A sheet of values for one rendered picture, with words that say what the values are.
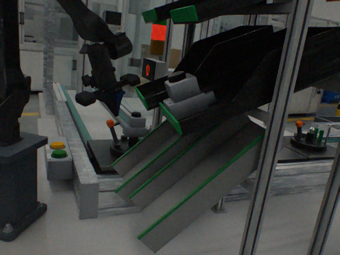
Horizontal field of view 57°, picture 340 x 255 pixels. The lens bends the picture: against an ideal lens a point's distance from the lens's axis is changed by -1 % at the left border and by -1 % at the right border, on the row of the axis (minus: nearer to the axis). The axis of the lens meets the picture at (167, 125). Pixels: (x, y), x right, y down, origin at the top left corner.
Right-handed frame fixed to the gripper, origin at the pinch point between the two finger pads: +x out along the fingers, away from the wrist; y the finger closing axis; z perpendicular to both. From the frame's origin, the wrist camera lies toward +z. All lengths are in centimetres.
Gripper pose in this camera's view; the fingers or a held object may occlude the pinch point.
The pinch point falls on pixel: (113, 105)
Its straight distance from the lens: 92.4
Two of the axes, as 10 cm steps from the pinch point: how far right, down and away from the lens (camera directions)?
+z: -6.1, -2.5, 7.6
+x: 1.9, 8.8, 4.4
